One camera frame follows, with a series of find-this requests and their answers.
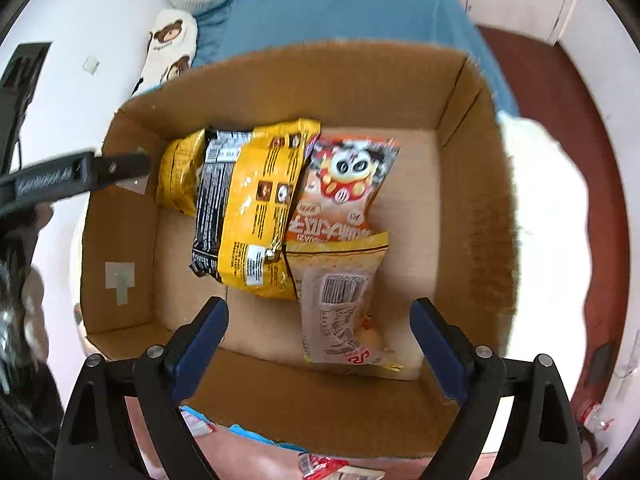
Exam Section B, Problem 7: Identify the orange cartoon snack packet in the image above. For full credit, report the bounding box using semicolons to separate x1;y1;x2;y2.
285;135;401;251

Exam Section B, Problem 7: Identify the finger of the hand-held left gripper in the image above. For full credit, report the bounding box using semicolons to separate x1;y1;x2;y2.
92;152;152;189

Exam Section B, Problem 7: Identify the white fluffy cloth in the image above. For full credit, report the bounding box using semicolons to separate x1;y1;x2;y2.
495;112;593;358

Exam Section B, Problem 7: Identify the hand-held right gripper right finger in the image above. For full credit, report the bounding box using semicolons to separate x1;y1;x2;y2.
409;297;586;480

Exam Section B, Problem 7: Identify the clear plastic bottle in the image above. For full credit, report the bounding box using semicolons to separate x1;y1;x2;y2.
575;400;613;435

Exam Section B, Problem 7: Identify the blue cloth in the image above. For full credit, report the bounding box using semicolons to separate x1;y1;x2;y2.
190;0;521;118

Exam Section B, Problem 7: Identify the yellow and black snack packet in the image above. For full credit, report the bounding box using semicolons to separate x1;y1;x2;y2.
189;119;321;301

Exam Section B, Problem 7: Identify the brown cardboard box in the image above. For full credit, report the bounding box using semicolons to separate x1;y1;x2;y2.
80;40;521;458

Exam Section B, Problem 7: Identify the small red snack packet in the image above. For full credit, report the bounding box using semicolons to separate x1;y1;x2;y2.
298;452;351;480

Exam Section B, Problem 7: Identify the beige barcode snack packet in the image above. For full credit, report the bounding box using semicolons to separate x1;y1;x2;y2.
285;232;403;372

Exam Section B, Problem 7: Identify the person's left hand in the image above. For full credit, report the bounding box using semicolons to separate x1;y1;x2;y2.
0;204;55;356

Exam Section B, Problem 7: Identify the black metal stand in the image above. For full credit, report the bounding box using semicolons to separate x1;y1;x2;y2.
0;42;53;173

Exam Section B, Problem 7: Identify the small yellow snack packet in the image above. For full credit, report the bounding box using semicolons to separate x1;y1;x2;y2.
156;129;207;217

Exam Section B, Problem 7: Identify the blue edged snack packet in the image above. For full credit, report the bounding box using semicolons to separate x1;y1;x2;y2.
179;405;217;437

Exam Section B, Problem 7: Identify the white bear print slipper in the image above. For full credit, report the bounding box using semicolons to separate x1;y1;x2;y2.
131;10;198;98

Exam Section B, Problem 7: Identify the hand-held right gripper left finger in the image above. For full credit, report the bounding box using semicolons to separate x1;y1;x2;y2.
52;296;231;480

